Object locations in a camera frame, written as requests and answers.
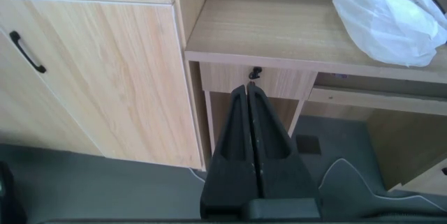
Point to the white plastic bag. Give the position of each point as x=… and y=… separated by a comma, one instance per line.
x=387, y=21

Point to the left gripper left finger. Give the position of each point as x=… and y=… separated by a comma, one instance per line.
x=230, y=182

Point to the wooden counter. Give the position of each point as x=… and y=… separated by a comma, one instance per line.
x=279, y=25

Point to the small wooden drawer with lock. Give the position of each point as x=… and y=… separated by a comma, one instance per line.
x=283, y=82

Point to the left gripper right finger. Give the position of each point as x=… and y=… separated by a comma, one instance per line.
x=286, y=182

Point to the wooden drawer with black knob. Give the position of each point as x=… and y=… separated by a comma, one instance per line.
x=427, y=182

